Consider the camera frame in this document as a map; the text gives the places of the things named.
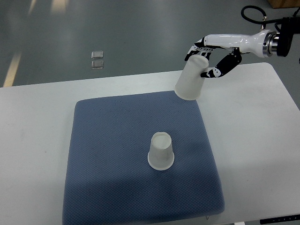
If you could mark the upper metal floor plate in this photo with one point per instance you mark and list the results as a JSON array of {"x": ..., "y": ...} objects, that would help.
[{"x": 97, "y": 54}]

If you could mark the white paper cup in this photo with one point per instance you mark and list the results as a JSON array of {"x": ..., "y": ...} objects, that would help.
[
  {"x": 161, "y": 156},
  {"x": 190, "y": 82}
]

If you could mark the black table control panel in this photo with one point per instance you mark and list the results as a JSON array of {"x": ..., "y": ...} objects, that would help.
[{"x": 280, "y": 219}]

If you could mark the blue fabric cushion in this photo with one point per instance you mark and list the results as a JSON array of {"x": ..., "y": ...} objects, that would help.
[{"x": 109, "y": 179}]

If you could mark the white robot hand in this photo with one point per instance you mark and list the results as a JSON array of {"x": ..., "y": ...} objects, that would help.
[{"x": 256, "y": 44}]

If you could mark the metal floor plate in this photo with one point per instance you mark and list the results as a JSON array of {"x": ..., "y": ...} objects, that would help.
[
  {"x": 97, "y": 54},
  {"x": 97, "y": 64}
]

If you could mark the black tripod leg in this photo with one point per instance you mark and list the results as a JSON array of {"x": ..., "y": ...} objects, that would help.
[{"x": 296, "y": 12}]

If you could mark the lower metal floor plate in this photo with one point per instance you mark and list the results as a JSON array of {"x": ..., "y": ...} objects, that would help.
[{"x": 97, "y": 64}]

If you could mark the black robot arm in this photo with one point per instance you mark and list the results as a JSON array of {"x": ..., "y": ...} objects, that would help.
[{"x": 275, "y": 37}]

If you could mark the white paper cup on cushion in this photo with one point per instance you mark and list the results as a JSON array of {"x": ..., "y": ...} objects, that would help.
[{"x": 161, "y": 156}]

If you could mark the wooden box corner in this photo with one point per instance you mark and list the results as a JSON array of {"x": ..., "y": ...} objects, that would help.
[{"x": 275, "y": 4}]

